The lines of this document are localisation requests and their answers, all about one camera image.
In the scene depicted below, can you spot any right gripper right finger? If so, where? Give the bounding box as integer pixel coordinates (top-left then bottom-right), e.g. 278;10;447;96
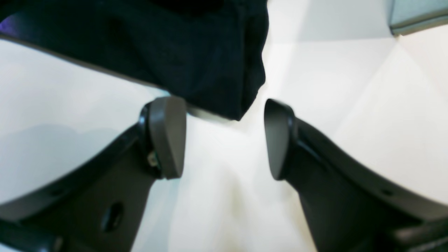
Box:
264;99;448;252

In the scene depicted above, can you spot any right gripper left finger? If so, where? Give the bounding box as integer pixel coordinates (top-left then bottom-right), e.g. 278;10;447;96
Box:
1;96;186;252

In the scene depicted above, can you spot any black T-shirt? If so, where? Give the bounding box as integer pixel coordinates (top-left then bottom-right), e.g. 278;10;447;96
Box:
1;0;269;121

